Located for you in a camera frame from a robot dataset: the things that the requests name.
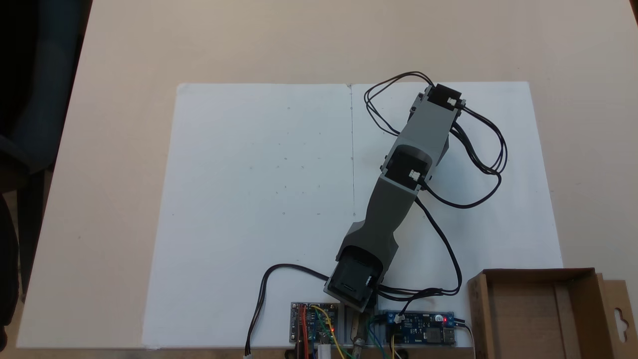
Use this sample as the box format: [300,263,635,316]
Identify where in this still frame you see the black wrist motor cable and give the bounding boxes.
[364,71,434,135]

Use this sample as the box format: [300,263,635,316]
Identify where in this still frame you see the brown cardboard box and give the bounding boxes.
[468,268,638,359]

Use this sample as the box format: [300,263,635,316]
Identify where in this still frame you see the black elbow motor cable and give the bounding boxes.
[421,105,508,209]

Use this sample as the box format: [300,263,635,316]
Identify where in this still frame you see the circuit board with coloured wires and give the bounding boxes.
[291,302,340,346]

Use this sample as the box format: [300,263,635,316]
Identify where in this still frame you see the black power cable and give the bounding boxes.
[244,263,332,359]

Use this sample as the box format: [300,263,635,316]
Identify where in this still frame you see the black shoulder motor cable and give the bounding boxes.
[376,197,462,302]

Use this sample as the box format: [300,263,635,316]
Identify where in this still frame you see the dark blue chair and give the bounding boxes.
[0,0,94,305]

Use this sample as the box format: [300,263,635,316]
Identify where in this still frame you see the blue circuit board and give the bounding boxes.
[381,311,457,347]

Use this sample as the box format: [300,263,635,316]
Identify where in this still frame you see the red wires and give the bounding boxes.
[298,304,311,359]

